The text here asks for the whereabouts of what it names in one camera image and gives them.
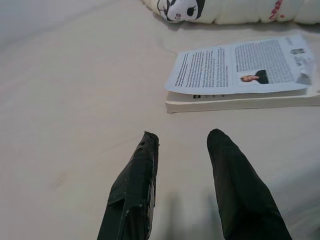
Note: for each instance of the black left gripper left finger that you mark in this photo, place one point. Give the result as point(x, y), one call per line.
point(132, 195)

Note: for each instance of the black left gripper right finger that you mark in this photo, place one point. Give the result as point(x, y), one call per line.
point(242, 200)

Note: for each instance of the white paperback book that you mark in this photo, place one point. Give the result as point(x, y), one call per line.
point(225, 67)

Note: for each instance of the cream cartoon print quilt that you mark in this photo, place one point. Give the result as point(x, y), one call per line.
point(225, 12)

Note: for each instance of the cream mattress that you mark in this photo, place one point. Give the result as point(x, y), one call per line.
point(75, 100)

